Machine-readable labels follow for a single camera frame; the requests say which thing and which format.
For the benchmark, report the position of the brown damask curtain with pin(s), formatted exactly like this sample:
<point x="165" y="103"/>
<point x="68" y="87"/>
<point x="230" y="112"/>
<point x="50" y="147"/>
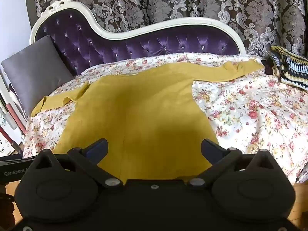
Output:
<point x="168" y="0"/>

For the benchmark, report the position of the purple tufted headboard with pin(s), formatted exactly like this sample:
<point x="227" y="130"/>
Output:
<point x="156" y="47"/>

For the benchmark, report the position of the floral quilted blanket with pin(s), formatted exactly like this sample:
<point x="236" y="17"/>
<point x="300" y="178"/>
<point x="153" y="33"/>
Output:
<point x="252" y="115"/>

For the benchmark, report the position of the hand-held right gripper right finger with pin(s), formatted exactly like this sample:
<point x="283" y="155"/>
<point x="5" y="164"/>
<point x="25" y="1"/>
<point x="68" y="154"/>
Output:
<point x="211" y="148"/>

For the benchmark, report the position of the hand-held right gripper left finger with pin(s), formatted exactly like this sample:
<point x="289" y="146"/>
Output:
<point x="98" y="147"/>

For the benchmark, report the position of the mustard yellow knit top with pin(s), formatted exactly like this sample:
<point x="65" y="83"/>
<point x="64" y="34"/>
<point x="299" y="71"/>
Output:
<point x="144" y="105"/>

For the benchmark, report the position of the grey cushion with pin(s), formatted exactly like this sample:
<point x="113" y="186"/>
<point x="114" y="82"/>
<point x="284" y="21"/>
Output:
<point x="33" y="72"/>

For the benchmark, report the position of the striped knitted throw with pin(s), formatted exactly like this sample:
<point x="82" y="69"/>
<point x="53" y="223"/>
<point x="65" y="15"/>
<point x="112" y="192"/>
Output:
<point x="292" y="67"/>

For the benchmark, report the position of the cluttered bookshelf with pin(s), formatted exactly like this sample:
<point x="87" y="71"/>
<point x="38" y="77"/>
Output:
<point x="8" y="125"/>

